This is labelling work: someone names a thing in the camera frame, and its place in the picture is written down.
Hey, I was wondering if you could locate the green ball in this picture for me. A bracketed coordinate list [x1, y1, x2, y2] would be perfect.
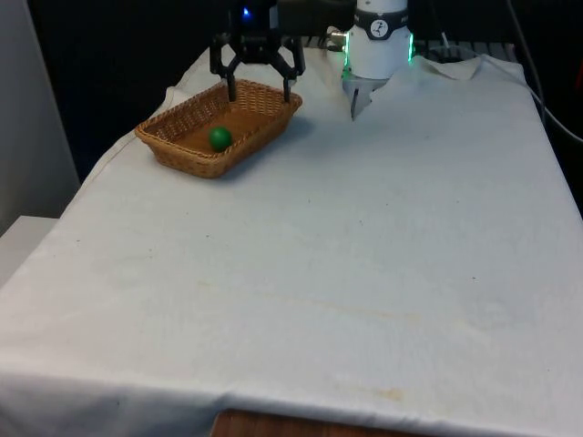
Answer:
[208, 126, 234, 153]

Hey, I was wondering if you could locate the grey cable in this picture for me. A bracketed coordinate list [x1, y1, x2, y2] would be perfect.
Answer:
[504, 0, 583, 140]

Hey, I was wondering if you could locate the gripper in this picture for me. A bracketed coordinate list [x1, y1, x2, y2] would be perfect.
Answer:
[209, 0, 307, 104]

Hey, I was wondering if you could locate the wicker basket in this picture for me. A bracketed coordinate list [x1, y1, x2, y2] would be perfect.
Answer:
[134, 78, 304, 179]

